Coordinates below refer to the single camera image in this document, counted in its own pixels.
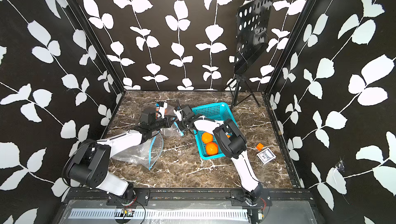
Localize playing card box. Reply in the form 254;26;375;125
257;148;276;165

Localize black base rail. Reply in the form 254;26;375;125
61;187;313;207

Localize clear zip-top bag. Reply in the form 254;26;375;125
160;105;184;137
112;134;164;170

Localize orange taken from bag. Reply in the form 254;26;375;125
205;142;219;156

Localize small orange block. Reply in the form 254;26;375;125
256;143;264;151

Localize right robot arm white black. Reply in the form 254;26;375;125
178;113;263;204

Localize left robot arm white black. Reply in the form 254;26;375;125
61;108;177;200

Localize teal plastic basket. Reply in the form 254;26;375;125
191;102;239;161

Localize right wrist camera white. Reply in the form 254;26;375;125
174;105;194;121

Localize black music stand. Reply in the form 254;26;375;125
226;0;273;110

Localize white slotted cable duct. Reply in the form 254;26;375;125
67;209;249;221

